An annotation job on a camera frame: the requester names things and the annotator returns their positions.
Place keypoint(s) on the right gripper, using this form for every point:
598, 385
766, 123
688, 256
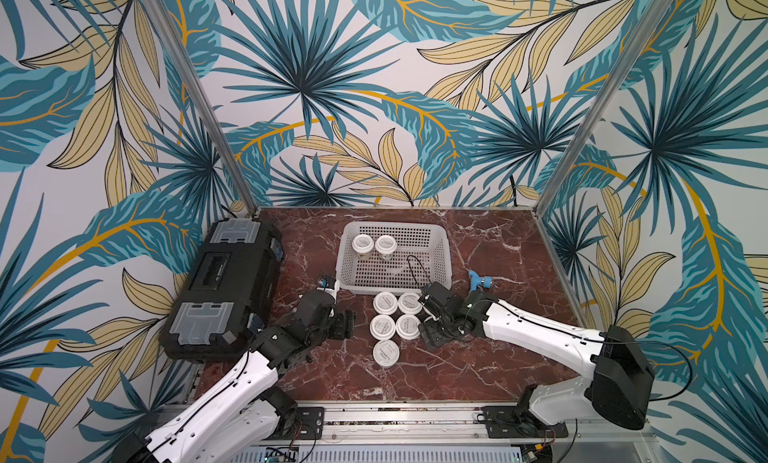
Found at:
435, 311

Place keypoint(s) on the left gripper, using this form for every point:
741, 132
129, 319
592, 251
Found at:
345, 324

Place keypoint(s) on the white plastic basket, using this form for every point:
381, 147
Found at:
421, 256

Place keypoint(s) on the white yogurt cup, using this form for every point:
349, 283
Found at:
407, 327
382, 327
386, 353
363, 246
409, 303
385, 303
386, 246

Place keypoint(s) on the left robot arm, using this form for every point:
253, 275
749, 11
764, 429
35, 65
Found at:
246, 406

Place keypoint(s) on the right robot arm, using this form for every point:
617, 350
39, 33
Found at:
613, 378

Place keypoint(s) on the black toolbox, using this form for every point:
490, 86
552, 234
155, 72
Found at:
227, 296

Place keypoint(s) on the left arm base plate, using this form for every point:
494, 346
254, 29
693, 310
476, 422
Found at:
305, 423

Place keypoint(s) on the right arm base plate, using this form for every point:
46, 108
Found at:
506, 422

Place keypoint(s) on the aluminium rail frame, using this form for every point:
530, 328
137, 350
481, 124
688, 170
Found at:
434, 431

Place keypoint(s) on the left aluminium corner post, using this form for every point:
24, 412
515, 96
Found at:
164, 25

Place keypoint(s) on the aluminium corner post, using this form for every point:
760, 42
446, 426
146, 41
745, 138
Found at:
620, 70
164, 25

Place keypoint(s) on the right aluminium corner post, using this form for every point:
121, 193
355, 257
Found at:
620, 70

